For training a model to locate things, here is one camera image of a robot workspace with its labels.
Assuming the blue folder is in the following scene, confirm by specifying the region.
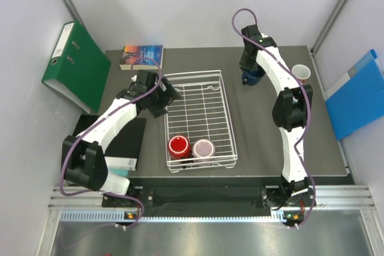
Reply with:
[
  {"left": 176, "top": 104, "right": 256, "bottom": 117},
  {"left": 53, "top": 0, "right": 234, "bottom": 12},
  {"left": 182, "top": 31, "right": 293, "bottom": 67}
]
[{"left": 325, "top": 49, "right": 383, "bottom": 140}]

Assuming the pink floral mug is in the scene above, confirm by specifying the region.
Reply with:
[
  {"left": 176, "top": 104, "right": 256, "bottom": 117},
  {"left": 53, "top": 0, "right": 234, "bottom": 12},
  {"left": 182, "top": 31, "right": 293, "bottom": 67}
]
[{"left": 292, "top": 64, "right": 311, "bottom": 83}]

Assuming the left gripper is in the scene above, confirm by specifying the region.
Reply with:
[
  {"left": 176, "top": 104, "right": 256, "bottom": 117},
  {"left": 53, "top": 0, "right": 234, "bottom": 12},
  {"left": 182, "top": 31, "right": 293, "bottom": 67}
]
[{"left": 147, "top": 76, "right": 182, "bottom": 118}]

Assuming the teal notebook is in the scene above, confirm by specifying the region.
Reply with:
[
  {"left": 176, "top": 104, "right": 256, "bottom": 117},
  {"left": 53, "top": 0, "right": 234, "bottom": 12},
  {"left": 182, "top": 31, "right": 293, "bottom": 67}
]
[{"left": 66, "top": 168, "right": 130, "bottom": 185}]

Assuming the lilac mug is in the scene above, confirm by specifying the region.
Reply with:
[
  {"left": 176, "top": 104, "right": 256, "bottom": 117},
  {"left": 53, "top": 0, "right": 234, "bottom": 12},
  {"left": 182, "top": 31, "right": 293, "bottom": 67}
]
[{"left": 192, "top": 138, "right": 215, "bottom": 158}]

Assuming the red mug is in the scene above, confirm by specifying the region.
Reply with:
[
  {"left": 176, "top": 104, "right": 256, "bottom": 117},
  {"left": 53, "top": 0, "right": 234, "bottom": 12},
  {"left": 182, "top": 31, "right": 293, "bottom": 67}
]
[{"left": 167, "top": 135, "right": 191, "bottom": 160}]

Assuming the paperback book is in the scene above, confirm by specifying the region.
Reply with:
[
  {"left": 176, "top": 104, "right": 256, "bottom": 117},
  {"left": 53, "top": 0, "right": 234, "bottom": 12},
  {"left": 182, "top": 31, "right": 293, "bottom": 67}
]
[{"left": 119, "top": 45, "right": 164, "bottom": 70}]

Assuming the dark blue mug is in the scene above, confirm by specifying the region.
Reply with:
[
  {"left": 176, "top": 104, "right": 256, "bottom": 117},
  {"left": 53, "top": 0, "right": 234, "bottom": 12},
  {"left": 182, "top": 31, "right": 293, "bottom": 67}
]
[{"left": 242, "top": 68, "right": 265, "bottom": 86}]

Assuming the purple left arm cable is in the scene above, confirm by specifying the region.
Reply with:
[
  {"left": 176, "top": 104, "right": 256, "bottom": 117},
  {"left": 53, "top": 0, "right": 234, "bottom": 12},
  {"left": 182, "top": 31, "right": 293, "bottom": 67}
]
[{"left": 59, "top": 56, "right": 169, "bottom": 195}]

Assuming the green lever arch binder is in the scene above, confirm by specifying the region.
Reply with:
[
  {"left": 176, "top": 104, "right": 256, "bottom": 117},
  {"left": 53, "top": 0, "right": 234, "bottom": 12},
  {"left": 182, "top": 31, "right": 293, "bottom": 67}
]
[{"left": 41, "top": 21, "right": 111, "bottom": 113}]

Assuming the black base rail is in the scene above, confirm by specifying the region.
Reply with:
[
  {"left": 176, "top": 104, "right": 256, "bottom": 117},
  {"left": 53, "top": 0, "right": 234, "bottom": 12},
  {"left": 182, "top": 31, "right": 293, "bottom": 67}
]
[{"left": 101, "top": 176, "right": 316, "bottom": 218}]

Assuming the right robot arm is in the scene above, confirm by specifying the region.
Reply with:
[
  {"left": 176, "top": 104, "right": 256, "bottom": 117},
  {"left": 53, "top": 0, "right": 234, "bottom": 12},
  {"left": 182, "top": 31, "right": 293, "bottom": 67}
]
[{"left": 239, "top": 24, "right": 313, "bottom": 207}]

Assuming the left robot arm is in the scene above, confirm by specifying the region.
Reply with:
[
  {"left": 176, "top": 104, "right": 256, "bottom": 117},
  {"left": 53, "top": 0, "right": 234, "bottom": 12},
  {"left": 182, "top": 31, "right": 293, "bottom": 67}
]
[{"left": 59, "top": 70, "right": 181, "bottom": 206}]

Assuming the white cable duct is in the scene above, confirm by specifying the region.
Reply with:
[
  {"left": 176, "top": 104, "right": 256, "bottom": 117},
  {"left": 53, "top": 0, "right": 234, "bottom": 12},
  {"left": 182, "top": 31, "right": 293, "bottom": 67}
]
[{"left": 59, "top": 210, "right": 287, "bottom": 223}]

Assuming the white wire dish rack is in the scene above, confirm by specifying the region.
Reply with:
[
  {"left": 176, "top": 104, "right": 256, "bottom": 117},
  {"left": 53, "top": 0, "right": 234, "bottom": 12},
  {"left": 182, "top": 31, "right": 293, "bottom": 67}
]
[{"left": 164, "top": 70, "right": 238, "bottom": 173}]

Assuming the black box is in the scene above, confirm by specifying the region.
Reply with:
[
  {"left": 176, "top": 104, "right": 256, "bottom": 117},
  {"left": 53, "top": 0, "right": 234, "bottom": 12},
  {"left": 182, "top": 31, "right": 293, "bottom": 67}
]
[{"left": 64, "top": 114, "right": 147, "bottom": 171}]

